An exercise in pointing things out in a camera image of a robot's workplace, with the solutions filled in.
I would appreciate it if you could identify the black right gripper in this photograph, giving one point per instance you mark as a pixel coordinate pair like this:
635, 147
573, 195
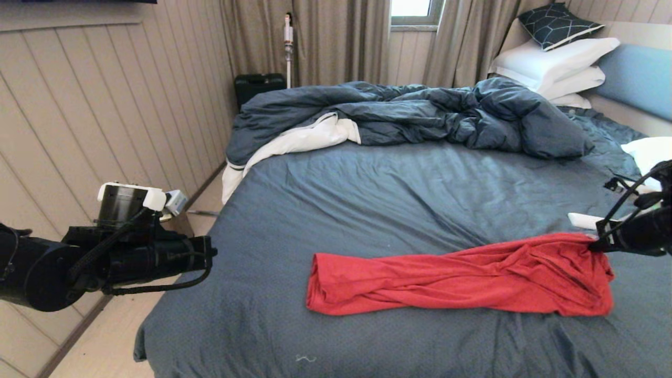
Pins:
646, 233

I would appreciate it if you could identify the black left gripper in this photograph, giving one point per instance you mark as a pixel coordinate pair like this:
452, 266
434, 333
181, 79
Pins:
157, 260

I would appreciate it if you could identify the red printed t-shirt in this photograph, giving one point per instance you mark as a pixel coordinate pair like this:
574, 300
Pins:
446, 278

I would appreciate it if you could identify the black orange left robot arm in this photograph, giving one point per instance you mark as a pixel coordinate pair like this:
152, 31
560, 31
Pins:
31, 273

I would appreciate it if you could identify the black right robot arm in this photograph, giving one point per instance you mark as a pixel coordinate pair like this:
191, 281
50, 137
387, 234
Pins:
667, 181

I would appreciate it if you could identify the flat white remote control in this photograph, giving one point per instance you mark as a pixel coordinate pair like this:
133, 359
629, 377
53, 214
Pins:
583, 220

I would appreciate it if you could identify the thin grey floor rod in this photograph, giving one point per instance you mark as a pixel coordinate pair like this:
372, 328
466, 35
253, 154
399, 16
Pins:
205, 212

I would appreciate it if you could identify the small white thread scrap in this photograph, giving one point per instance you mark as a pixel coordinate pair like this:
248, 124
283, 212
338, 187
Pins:
300, 359

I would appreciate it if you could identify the blue-grey bed sheet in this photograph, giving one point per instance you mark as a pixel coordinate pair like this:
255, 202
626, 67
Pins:
367, 199

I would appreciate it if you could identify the blue headboard cushion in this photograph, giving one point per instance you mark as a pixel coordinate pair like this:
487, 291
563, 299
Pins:
640, 79

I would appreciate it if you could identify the dark green suitcase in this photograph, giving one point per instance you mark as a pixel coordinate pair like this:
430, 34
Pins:
257, 86

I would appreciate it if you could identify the large white pillow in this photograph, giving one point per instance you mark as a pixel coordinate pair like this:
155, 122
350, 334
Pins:
546, 60

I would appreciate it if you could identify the dark blue crumpled duvet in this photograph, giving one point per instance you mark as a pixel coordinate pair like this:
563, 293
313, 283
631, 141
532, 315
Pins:
420, 110

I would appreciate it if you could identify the dark geometric patterned cushion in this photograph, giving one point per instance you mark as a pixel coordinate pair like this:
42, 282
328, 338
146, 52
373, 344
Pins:
556, 23

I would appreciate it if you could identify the white stick vacuum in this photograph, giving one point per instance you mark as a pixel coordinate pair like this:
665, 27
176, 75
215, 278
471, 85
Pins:
288, 31

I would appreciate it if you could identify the beige curtain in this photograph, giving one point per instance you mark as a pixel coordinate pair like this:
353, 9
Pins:
462, 42
341, 42

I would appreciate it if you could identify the black wall screen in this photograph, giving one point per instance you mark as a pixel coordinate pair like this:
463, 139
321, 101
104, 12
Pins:
79, 1

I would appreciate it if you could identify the window with grey frame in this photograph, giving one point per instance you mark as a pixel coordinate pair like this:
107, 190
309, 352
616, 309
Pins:
412, 6

